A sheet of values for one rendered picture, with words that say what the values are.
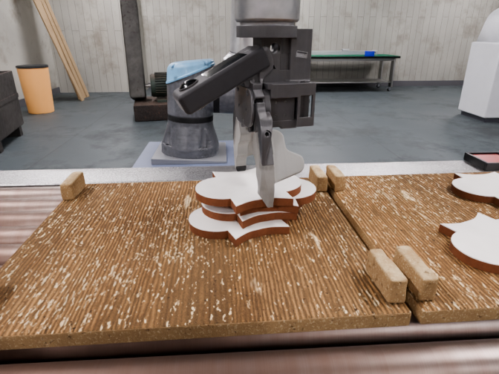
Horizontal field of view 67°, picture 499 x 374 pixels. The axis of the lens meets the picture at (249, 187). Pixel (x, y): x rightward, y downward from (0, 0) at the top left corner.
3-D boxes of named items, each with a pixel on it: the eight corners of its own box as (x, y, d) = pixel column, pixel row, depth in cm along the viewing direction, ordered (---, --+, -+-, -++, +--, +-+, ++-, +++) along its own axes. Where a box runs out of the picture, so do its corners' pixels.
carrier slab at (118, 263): (79, 192, 64) (76, 183, 63) (316, 185, 67) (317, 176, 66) (-62, 355, 32) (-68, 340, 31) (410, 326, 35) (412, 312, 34)
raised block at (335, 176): (324, 179, 66) (325, 163, 64) (334, 178, 66) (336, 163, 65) (333, 192, 60) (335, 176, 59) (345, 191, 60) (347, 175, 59)
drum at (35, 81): (50, 114, 587) (41, 66, 560) (20, 114, 583) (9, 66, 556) (61, 109, 628) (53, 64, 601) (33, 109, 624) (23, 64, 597)
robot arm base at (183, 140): (170, 141, 108) (169, 106, 104) (222, 145, 107) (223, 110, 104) (154, 156, 94) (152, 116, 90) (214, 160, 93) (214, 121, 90)
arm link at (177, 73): (170, 107, 102) (169, 55, 97) (220, 110, 103) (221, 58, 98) (162, 116, 91) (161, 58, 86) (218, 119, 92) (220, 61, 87)
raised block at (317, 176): (307, 179, 65) (309, 164, 64) (318, 179, 65) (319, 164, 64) (316, 192, 60) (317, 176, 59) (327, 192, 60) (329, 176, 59)
